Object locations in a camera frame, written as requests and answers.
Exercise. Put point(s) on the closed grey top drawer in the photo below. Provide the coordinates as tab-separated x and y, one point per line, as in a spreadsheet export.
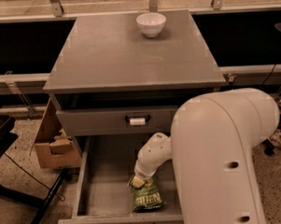
112	120

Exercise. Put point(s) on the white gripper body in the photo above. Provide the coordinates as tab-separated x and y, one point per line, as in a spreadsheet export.
142	172

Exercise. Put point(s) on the black drawer handle with tape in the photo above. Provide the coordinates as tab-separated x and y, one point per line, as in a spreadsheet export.
137	121

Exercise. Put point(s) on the white ceramic bowl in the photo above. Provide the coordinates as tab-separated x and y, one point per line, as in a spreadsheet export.
151	24

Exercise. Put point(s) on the clear acrylic bracket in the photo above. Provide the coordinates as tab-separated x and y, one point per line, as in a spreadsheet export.
12	85

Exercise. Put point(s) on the grey drawer cabinet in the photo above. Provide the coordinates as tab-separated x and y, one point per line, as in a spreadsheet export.
107	62

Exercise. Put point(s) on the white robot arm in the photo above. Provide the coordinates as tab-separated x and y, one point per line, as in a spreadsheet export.
210	144

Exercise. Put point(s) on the black stand frame left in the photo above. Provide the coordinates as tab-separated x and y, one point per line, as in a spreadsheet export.
20	170

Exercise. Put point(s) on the green jalapeno chip bag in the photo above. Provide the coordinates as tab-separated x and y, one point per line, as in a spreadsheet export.
145	199

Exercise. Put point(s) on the black stand leg right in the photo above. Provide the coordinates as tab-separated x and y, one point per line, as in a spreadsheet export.
269	148

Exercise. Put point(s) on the red white sneaker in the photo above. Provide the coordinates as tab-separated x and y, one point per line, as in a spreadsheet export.
275	139

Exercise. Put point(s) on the brown cardboard box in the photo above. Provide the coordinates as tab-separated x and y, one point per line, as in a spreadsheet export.
53	147

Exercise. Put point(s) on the open grey middle drawer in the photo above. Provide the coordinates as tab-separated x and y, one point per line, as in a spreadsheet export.
103	195

